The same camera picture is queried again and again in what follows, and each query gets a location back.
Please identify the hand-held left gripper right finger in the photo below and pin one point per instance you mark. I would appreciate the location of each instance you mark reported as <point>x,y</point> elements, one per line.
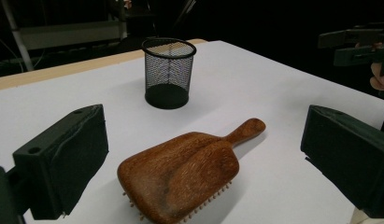
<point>351,168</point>

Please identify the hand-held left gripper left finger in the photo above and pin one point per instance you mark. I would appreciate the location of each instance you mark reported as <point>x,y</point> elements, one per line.
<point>65,161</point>

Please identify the wooden paddle hairbrush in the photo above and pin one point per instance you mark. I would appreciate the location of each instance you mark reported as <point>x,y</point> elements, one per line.
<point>180,168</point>

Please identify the black mesh pen holder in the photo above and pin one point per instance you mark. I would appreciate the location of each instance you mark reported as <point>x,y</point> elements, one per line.
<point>166,97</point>

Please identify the white table cover board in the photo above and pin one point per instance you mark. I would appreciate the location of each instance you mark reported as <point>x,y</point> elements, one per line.
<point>242,77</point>

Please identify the white metal frame desk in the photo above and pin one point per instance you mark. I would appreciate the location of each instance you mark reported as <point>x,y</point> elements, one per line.
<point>71,35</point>

